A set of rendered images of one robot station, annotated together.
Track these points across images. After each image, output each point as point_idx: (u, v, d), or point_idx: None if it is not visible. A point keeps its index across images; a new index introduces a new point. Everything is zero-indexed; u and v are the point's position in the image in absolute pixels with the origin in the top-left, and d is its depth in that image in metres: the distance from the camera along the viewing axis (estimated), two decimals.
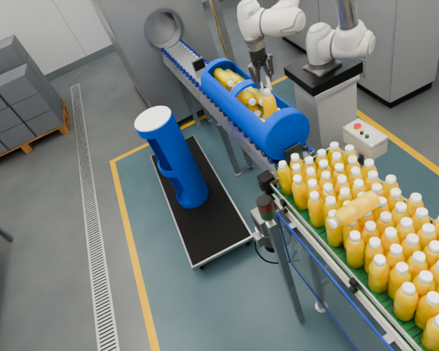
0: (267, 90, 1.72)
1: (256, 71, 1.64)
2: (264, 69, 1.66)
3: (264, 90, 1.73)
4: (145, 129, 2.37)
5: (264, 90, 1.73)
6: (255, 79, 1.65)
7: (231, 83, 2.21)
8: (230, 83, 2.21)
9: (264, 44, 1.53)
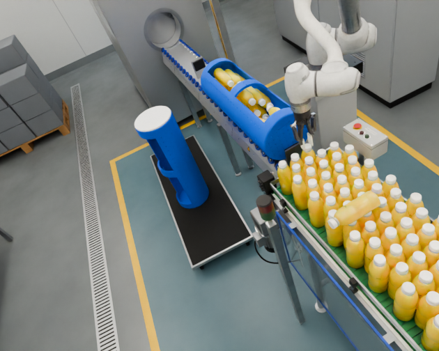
0: (309, 147, 1.68)
1: (298, 129, 1.61)
2: (306, 127, 1.62)
3: (304, 145, 1.70)
4: (145, 129, 2.37)
5: (305, 146, 1.69)
6: (297, 137, 1.61)
7: (231, 83, 2.21)
8: (230, 83, 2.21)
9: (310, 106, 1.50)
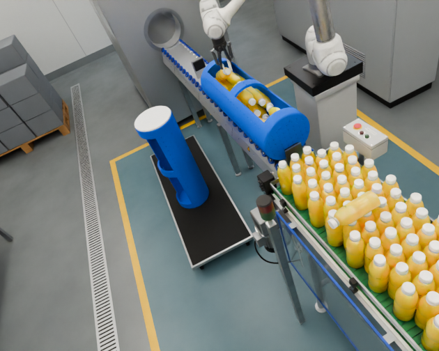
0: (309, 150, 1.69)
1: (218, 55, 2.06)
2: (225, 53, 2.07)
3: (304, 148, 1.71)
4: (145, 129, 2.37)
5: (305, 149, 1.70)
6: (217, 61, 2.06)
7: (228, 70, 2.14)
8: (227, 71, 2.14)
9: None
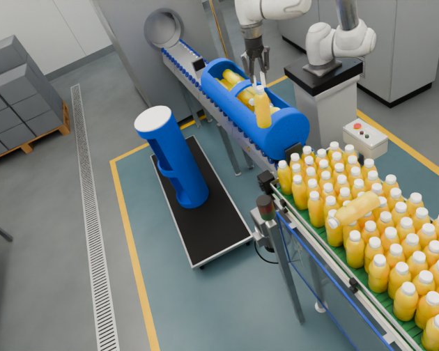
0: (309, 150, 1.69)
1: (249, 63, 1.49)
2: (259, 63, 1.51)
3: (304, 148, 1.71)
4: (145, 129, 2.37)
5: (305, 149, 1.70)
6: (248, 71, 1.49)
7: (259, 86, 1.57)
8: (258, 87, 1.57)
9: (261, 32, 1.39)
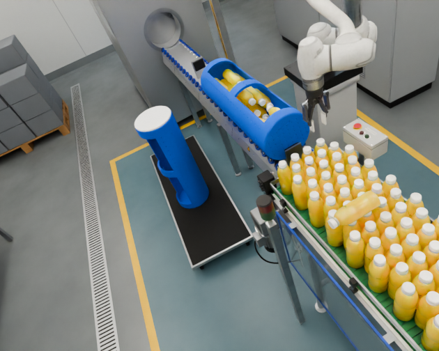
0: (309, 150, 1.69)
1: (309, 108, 1.56)
2: (320, 105, 1.58)
3: (304, 148, 1.71)
4: (145, 129, 2.37)
5: (305, 149, 1.70)
6: (307, 117, 1.56)
7: (320, 140, 1.72)
8: (319, 141, 1.72)
9: (322, 83, 1.45)
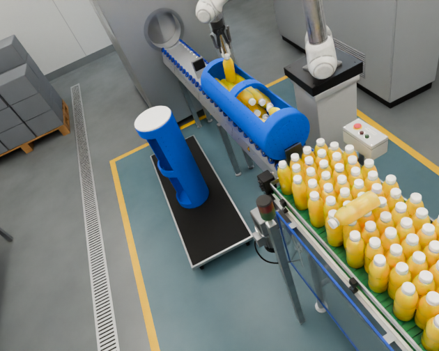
0: (309, 150, 1.69)
1: (217, 39, 2.11)
2: (224, 37, 2.13)
3: (304, 148, 1.71)
4: (145, 129, 2.37)
5: (305, 149, 1.70)
6: (216, 44, 2.12)
7: (320, 140, 1.72)
8: (319, 141, 1.72)
9: (221, 17, 2.00)
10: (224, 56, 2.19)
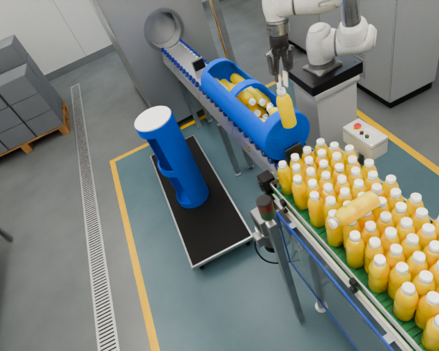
0: (309, 150, 1.69)
1: (274, 61, 1.46)
2: (283, 61, 1.48)
3: (304, 148, 1.71)
4: (145, 129, 2.37)
5: (305, 149, 1.70)
6: (273, 69, 1.46)
7: (320, 140, 1.72)
8: (319, 141, 1.72)
9: (288, 30, 1.36)
10: (278, 91, 1.54)
